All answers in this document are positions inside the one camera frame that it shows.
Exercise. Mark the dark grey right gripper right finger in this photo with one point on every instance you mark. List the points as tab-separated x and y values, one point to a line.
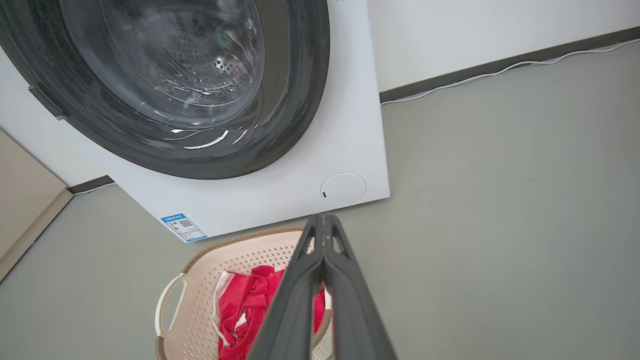
355	305

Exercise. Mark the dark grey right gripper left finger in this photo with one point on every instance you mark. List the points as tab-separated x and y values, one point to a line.
290	305

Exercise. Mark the cream perforated laundry basket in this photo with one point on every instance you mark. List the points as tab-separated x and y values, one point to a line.
200	300

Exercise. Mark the red and white garment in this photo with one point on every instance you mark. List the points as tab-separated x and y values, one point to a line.
245	305

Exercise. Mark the blue energy label sticker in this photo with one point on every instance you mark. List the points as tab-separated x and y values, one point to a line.
183	227

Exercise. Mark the white front-load washing machine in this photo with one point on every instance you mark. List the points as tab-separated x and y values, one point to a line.
310	165

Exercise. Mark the dark round washing machine door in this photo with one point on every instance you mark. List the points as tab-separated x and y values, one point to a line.
150	90

